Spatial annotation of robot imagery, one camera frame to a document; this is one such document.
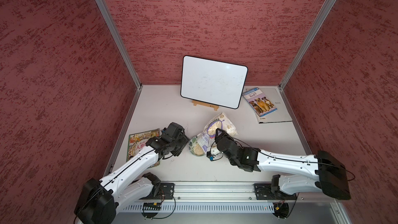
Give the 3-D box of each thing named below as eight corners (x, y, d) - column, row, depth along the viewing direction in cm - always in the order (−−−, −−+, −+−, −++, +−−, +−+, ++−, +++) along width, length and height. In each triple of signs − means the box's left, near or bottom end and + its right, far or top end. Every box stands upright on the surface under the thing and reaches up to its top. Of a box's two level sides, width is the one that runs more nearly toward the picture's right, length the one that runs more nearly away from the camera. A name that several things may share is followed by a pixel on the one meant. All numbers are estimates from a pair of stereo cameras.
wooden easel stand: (191, 104, 108) (191, 101, 105) (193, 101, 110) (192, 98, 107) (217, 111, 105) (218, 108, 102) (218, 108, 106) (218, 105, 104)
